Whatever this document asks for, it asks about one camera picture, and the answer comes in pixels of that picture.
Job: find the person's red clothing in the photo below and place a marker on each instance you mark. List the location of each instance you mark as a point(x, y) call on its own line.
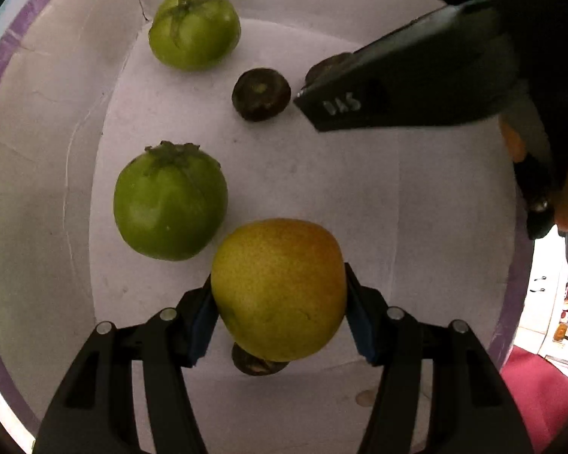
point(539, 397)

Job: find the yellow-orange apple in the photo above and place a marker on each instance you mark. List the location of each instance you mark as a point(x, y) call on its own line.
point(279, 288)

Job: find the purple box with white inside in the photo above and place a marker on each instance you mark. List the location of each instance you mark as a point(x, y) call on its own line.
point(407, 222)

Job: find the green tomato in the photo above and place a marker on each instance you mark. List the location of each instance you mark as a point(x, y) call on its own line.
point(194, 30)
point(170, 208)

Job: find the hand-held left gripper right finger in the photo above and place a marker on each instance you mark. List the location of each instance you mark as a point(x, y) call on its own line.
point(359, 328)

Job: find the dark brown round fruit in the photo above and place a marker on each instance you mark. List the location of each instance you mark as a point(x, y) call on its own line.
point(255, 367)
point(324, 67)
point(260, 94)

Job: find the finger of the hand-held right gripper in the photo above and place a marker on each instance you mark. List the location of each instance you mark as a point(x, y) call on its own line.
point(407, 80)

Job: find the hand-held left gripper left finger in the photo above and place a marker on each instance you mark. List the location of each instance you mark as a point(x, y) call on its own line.
point(201, 328)

